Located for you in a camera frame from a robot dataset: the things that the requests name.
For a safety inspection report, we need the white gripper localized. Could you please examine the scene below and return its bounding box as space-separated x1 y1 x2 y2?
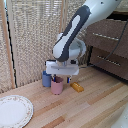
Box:
45 59 81 85

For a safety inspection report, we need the blue plastic cup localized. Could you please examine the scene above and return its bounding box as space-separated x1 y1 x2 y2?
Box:
41 70 54 88

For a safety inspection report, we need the yellow rectangular block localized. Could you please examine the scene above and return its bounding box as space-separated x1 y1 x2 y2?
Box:
69 81 85 93

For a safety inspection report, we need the white floral rimmed plate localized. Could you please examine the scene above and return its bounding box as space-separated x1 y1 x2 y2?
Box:
0 94 34 128

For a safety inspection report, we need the woven bamboo screen panel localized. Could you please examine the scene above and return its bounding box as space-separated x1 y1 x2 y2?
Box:
0 0 16 94
6 0 64 88
59 0 98 73

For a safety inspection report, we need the silver drawer handle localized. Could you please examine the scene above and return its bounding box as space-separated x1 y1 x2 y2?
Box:
92 32 120 42
96 55 122 67

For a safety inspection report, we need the pink plastic cup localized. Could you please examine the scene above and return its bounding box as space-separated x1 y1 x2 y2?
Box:
50 76 64 96

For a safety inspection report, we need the brown drawer cabinet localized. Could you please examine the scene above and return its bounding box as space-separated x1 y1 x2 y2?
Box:
85 9 128 82

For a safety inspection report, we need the brown drawer front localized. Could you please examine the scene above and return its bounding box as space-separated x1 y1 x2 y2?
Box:
85 18 128 60
88 46 128 81

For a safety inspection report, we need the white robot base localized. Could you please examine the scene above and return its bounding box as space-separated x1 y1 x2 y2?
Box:
111 105 128 128

